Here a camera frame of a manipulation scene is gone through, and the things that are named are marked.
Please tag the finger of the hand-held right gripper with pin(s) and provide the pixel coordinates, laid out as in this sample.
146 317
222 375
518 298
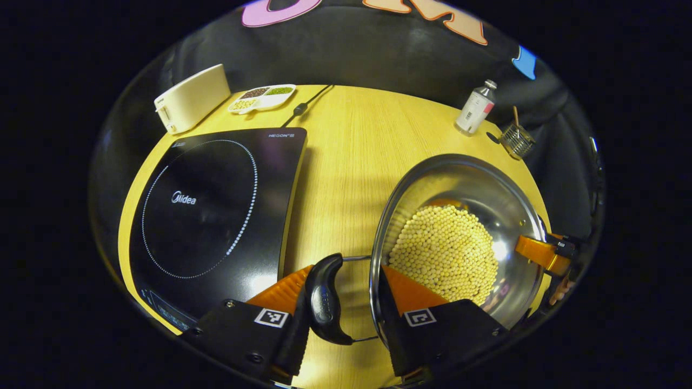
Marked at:
535 251

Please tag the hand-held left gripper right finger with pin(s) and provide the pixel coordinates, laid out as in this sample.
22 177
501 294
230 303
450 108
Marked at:
397 346

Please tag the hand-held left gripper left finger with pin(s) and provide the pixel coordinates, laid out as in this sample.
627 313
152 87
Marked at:
292 346

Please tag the pile of yellow soybeans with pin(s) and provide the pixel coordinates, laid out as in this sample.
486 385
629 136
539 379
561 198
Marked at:
443 254

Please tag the stainless steel pot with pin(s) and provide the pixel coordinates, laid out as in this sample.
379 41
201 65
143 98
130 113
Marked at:
459 178

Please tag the black induction cooktop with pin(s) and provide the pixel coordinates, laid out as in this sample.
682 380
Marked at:
216 216

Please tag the thin wooden stick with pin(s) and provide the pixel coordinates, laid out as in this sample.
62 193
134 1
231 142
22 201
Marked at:
516 116

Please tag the small white bottle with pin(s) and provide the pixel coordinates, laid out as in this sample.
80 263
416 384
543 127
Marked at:
474 111

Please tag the white divided bean dish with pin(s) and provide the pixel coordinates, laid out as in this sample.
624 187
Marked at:
275 101

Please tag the white toaster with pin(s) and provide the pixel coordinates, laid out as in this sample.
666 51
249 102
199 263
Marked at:
192 100

